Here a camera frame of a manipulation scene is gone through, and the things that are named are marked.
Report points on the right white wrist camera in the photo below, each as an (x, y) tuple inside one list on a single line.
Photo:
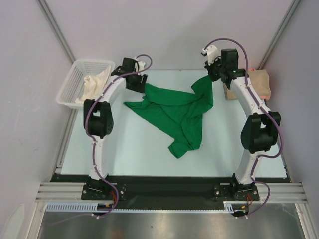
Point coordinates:
[(211, 52)]

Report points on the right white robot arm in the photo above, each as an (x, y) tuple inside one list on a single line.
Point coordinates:
[(261, 129)]

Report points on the aluminium front rail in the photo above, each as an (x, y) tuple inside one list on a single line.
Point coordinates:
[(71, 192)]

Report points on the white plastic basket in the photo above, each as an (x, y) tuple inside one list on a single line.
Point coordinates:
[(73, 85)]

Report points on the green t shirt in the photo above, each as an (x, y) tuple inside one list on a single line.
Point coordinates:
[(176, 113)]

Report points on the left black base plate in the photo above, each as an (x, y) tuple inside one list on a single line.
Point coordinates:
[(98, 190)]

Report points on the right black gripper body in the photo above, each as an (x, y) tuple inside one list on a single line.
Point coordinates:
[(213, 74)]

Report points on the left grey cable duct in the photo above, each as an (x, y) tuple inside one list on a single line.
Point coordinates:
[(79, 207)]

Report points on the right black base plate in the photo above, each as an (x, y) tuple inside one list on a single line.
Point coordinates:
[(236, 193)]

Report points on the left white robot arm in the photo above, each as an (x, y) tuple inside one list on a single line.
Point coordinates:
[(98, 119)]

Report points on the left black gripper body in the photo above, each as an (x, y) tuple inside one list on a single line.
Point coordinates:
[(136, 85)]

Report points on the grey cable duct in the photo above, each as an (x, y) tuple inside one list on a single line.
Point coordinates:
[(236, 207), (79, 207)]

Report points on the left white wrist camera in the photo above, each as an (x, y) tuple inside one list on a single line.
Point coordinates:
[(139, 65)]

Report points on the folded tan t shirt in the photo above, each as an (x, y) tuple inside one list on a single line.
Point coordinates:
[(259, 82)]

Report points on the right grey cable duct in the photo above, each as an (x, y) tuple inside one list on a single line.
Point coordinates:
[(236, 207)]

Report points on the right aluminium corner post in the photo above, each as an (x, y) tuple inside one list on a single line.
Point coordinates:
[(280, 32)]

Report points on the cream t shirt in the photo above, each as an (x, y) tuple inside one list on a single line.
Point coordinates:
[(94, 85)]

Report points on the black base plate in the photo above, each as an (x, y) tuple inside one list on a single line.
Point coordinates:
[(236, 193), (98, 190)]

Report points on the left aluminium corner post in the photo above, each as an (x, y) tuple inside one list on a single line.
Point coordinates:
[(48, 14)]

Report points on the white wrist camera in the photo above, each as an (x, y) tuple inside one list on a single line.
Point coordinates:
[(139, 65), (211, 52)]

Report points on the aluminium corner post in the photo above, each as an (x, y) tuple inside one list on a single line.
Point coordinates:
[(280, 32), (48, 14)]

